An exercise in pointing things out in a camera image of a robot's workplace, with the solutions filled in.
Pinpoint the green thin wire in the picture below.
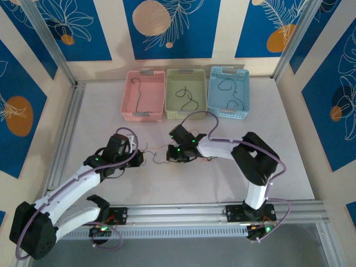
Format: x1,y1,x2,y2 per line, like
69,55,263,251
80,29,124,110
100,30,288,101
131,77,153,115

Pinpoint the pink plastic basket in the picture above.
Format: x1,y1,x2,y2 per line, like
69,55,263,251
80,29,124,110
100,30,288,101
121,69,167,123

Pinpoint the green plastic basket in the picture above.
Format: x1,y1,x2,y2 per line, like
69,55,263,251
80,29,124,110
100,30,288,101
164,68,209,121

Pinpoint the blue plastic basket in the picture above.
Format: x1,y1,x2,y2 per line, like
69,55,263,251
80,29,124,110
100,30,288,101
206,65,251,121

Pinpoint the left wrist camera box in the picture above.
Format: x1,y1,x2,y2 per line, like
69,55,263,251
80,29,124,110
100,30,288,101
126,134,139,149

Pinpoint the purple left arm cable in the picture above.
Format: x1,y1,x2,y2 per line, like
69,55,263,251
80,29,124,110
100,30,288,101
15,127,140,261

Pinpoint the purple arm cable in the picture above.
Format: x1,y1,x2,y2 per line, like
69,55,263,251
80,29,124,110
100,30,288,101
179,111,291,243
15,127,140,261

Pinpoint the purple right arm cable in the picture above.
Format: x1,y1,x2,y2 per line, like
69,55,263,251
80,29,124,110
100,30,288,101
179,111,291,243

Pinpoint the aluminium frame side rail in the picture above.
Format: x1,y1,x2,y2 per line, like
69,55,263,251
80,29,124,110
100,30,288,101
40,80,86,206

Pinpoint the aluminium frame cross rail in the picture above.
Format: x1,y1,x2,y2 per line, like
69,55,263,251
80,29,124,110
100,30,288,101
23,201,330,230

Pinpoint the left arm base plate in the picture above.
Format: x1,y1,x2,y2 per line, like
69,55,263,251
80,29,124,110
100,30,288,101
91,206,128,226

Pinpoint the grey slotted cable duct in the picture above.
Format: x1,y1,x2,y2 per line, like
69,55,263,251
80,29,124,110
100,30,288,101
55,225,251,240

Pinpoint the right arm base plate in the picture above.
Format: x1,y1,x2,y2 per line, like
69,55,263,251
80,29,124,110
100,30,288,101
224,204,278,223

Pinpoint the aluminium frame post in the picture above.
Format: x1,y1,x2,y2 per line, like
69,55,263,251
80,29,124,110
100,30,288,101
271,0,342,81
21,0,78,86

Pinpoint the aluminium frame leg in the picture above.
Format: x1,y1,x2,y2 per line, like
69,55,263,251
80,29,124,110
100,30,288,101
315,222,343,267

